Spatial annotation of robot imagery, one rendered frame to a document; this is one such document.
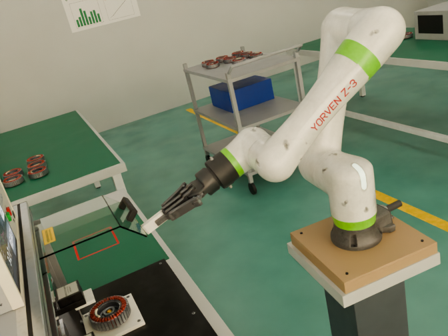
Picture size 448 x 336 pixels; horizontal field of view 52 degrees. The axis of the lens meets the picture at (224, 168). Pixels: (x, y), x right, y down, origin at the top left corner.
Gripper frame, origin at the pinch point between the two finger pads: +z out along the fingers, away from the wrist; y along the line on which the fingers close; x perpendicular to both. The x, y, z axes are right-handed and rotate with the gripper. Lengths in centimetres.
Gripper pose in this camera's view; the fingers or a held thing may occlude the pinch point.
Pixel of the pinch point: (155, 222)
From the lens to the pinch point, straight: 129.5
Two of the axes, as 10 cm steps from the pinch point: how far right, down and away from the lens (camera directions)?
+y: -3.7, -3.1, 8.8
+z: -7.9, 6.1, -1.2
